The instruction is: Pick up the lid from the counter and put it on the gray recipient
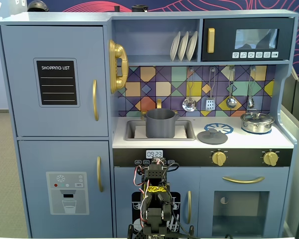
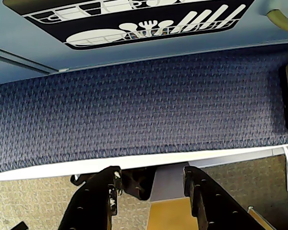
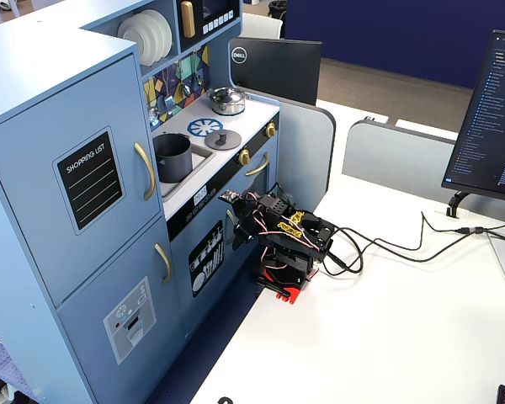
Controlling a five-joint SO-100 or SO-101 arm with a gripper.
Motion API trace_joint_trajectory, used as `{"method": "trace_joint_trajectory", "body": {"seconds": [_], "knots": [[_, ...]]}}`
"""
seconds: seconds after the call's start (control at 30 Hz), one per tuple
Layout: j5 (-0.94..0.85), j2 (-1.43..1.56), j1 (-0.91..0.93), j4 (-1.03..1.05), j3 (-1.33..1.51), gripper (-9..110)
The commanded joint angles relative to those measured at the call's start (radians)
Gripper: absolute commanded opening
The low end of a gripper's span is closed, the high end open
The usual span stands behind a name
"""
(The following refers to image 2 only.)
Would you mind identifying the grey table leg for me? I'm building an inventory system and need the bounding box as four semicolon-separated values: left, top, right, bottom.
147;166;191;202

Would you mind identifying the black dish rack print panel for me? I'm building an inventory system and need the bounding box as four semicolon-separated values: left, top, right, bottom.
2;0;255;50

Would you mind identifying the black mechanism under table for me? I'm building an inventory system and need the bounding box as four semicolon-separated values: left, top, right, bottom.
70;167;156;201

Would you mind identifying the blue woven mat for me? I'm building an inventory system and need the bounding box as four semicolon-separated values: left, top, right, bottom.
0;50;288;175

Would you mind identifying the blue-grey toy kitchen cabinet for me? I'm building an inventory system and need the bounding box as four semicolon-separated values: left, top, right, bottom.
0;0;288;86

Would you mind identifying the gold curved cabinet handle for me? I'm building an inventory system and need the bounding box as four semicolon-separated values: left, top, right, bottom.
265;9;288;32

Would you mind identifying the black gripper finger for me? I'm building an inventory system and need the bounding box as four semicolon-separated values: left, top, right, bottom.
183;165;275;230
57;165;123;230

